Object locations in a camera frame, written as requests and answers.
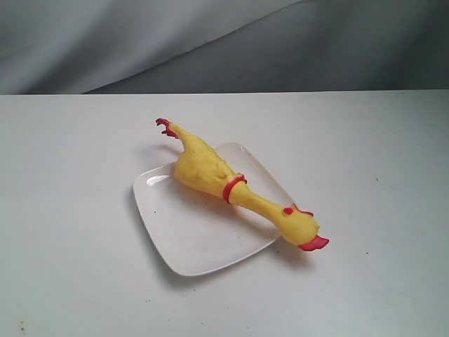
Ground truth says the yellow rubber chicken toy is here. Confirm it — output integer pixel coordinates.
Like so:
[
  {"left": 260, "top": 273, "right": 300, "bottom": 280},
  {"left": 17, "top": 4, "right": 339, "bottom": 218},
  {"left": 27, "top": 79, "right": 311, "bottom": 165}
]
[{"left": 155, "top": 118, "right": 330, "bottom": 251}]

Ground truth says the white square ceramic plate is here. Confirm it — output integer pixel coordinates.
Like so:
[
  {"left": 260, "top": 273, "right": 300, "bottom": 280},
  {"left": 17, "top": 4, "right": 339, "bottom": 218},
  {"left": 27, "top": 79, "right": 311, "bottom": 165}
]
[{"left": 133, "top": 144, "right": 281, "bottom": 277}]

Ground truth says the grey fabric backdrop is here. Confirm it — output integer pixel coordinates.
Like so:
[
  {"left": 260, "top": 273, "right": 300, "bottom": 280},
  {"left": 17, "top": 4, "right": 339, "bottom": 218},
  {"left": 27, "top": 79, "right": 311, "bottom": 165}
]
[{"left": 1, "top": 1, "right": 448, "bottom": 94}]

